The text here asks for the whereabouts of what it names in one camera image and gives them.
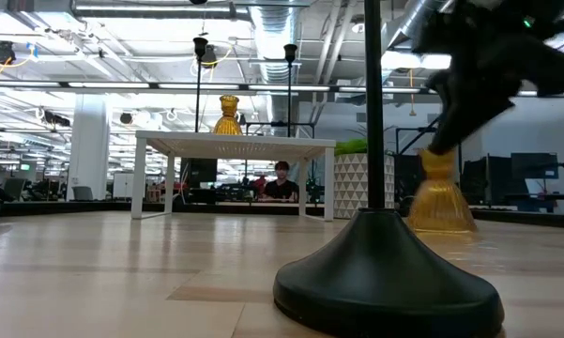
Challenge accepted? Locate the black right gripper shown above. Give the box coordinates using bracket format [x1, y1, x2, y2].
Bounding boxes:
[412, 0, 564, 155]

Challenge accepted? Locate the amber ribbed glass candle holder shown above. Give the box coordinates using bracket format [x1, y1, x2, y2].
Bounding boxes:
[212, 94, 244, 136]
[406, 148, 479, 235]

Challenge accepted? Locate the black computer monitor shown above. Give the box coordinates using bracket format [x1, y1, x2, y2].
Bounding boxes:
[511, 152, 560, 180]
[463, 157, 512, 194]

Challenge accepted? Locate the succulent in patterned white pot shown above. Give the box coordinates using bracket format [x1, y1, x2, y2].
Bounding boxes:
[333, 135, 396, 221]

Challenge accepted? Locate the long ceiling light strip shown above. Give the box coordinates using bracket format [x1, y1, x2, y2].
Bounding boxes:
[0, 80, 564, 99]

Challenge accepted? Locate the person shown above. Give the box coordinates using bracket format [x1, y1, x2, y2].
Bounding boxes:
[261, 161, 301, 203]

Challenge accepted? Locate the black horizontal metal bar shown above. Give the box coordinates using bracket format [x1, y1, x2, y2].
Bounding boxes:
[245, 120, 316, 137]

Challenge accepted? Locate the white perforated metal shelf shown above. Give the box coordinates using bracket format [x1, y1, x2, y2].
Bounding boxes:
[130, 130, 337, 223]

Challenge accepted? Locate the black ceiling dome device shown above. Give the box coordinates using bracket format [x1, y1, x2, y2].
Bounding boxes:
[201, 44, 219, 68]

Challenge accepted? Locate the black cabinet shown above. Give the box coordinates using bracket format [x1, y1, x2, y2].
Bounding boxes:
[180, 158, 219, 204]

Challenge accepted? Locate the white cabinet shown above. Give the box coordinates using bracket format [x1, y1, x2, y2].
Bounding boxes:
[112, 172, 135, 199]

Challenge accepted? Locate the white building column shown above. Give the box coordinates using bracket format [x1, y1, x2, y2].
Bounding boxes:
[67, 93, 110, 202]

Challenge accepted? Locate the grey office chair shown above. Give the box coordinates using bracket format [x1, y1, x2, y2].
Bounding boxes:
[71, 185, 95, 202]

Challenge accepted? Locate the black metal stand frame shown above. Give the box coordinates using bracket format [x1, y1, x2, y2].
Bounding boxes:
[394, 116, 440, 210]

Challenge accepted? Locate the silver slanted ventilation duct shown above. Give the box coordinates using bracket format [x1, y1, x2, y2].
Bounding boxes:
[384, 0, 447, 51]

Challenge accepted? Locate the silver ribbed ventilation duct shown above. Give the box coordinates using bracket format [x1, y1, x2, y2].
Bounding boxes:
[251, 0, 302, 124]

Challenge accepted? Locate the black ceiling device yellow cable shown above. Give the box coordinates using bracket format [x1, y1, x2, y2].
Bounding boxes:
[0, 40, 18, 66]

